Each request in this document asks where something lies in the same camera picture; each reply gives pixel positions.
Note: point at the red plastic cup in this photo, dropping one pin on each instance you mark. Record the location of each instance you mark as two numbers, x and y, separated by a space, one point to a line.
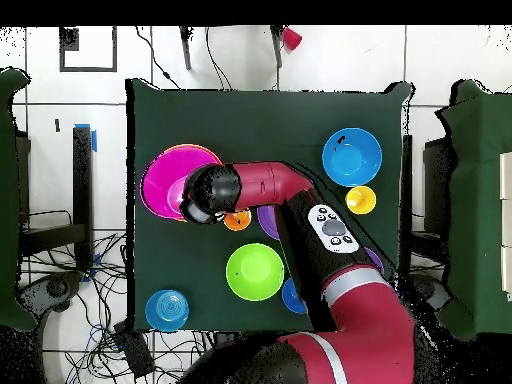
292 38

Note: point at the orange plastic cup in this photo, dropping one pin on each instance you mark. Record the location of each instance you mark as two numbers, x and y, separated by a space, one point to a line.
238 222

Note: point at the black office chair base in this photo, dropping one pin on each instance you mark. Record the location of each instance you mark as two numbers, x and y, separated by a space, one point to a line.
56 288
426 290

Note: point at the small dark blue bowl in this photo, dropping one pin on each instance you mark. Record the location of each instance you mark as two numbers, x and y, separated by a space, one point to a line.
292 298

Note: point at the orange plastic bowl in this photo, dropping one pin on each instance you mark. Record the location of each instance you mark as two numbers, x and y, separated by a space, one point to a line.
191 145

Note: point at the pink plastic bowl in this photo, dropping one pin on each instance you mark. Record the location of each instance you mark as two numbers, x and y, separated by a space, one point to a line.
168 180

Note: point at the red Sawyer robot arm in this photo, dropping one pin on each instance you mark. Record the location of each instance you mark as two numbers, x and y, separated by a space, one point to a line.
272 184

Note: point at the light blue plastic cup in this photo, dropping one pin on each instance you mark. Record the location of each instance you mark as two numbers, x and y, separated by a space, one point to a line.
166 311

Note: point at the green plastic bowl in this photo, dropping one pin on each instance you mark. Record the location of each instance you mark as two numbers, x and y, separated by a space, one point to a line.
254 272

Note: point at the blue tape strip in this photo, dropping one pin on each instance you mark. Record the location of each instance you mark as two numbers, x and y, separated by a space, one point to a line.
94 142

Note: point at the black power strip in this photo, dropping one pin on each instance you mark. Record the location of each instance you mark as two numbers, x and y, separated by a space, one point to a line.
134 352

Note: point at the grey tripod leg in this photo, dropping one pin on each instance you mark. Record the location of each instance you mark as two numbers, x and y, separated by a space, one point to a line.
276 44
185 48

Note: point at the yellow plastic cup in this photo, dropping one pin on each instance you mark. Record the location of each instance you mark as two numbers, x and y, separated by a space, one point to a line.
360 200

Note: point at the light blue plastic bowl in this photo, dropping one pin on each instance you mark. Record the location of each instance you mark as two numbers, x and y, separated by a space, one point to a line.
352 160

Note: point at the purple plastic bowl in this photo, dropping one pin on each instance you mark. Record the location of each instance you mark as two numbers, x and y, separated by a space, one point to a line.
266 224
376 260

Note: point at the dark green table cloth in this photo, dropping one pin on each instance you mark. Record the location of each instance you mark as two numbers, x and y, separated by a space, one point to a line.
280 120

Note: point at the black square floor frame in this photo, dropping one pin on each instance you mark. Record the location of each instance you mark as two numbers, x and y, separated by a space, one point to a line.
68 40

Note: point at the green cloth side table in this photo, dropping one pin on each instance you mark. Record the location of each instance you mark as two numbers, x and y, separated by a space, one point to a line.
8 200
476 200

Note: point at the black table frame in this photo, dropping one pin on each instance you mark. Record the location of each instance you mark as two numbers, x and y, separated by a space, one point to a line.
82 180

